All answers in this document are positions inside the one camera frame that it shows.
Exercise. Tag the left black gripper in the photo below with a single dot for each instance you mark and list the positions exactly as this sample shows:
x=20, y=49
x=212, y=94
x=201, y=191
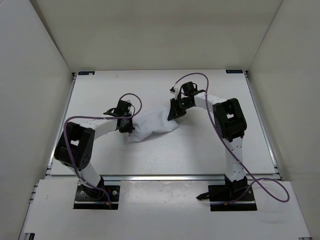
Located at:
x=127, y=130

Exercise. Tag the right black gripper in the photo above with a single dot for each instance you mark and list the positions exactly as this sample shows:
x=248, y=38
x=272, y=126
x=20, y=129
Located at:
x=175, y=113

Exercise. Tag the white skirt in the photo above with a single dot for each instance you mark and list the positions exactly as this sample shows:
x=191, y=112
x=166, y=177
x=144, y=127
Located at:
x=151, y=121

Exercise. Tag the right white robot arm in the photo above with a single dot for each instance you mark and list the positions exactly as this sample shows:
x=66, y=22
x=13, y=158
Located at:
x=227, y=118

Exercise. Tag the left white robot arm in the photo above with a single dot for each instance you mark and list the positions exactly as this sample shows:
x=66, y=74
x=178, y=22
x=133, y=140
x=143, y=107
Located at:
x=75, y=146

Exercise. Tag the right corner label sticker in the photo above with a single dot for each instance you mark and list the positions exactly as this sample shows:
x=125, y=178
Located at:
x=233, y=71

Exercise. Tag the corner label sticker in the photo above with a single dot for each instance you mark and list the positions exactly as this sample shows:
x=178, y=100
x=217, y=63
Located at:
x=233, y=71
x=86, y=73

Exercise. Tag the left corner label sticker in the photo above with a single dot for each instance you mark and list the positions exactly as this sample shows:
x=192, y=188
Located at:
x=86, y=73

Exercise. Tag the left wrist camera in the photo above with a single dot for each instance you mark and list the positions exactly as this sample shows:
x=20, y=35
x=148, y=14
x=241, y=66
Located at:
x=128, y=101

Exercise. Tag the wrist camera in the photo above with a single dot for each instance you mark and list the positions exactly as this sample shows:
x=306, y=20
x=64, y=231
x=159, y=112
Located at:
x=187, y=89
x=128, y=101

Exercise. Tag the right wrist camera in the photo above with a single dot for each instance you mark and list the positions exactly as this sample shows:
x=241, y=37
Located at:
x=187, y=89

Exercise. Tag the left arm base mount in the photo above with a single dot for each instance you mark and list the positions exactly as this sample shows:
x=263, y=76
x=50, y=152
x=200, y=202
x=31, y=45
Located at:
x=92, y=199

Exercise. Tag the aluminium table frame rail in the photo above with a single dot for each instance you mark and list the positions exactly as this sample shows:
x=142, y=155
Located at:
x=191, y=152

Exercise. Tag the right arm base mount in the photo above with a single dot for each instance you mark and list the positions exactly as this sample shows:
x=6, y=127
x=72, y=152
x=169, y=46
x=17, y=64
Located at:
x=232, y=196

